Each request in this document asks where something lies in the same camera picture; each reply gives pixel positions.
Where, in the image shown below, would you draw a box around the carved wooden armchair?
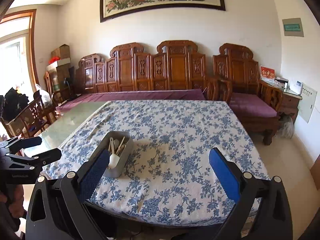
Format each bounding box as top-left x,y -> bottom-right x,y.
206,43 -> 283,145

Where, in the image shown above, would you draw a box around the long carved wooden sofa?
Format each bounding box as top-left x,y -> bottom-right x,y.
74,40 -> 206,93

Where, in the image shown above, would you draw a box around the wall electrical panel box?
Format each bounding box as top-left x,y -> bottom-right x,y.
282,18 -> 304,37

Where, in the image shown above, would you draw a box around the stacked cardboard boxes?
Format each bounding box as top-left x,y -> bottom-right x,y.
46,44 -> 74,92

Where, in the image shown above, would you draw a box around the wooden dining chair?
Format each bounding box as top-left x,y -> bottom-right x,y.
1,96 -> 57,138

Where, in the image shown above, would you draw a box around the white wall chart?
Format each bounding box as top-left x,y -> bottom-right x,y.
298,83 -> 317,123

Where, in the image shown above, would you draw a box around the red calendar card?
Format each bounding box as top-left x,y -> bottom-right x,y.
260,66 -> 275,85

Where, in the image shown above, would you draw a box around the wooden chopstick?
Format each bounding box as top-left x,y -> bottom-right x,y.
116,137 -> 125,155

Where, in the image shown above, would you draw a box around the wooden side table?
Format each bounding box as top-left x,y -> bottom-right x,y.
278,91 -> 302,123

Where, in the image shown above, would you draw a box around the metal utensil tray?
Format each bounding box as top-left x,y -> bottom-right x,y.
89,131 -> 133,178

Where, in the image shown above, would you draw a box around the person's left hand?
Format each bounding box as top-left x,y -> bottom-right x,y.
8,185 -> 24,218

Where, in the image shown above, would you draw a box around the purple sofa cushion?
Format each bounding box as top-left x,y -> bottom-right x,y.
56,89 -> 206,113

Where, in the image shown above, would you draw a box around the blue floral tablecloth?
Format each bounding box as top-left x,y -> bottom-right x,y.
44,100 -> 268,226

